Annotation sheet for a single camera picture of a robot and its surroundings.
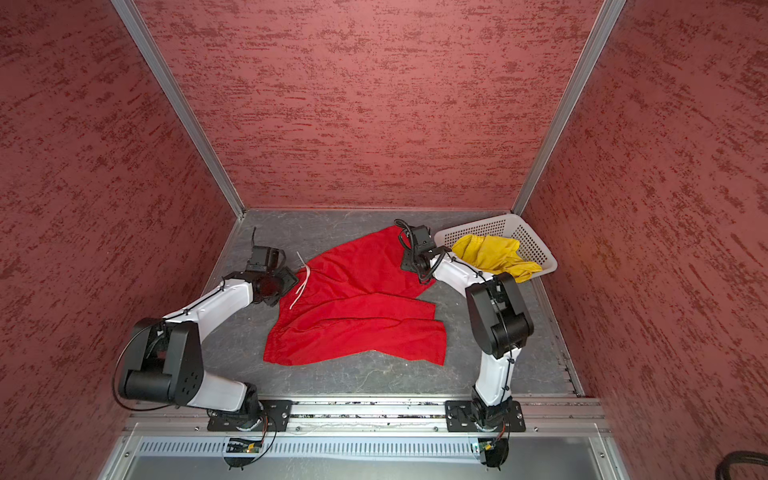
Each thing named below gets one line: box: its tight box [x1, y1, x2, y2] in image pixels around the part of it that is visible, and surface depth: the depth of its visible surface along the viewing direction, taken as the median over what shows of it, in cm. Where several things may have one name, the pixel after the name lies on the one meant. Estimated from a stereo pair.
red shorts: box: [264, 227, 447, 366], surface depth 91 cm
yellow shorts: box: [452, 234, 543, 283], surface depth 103 cm
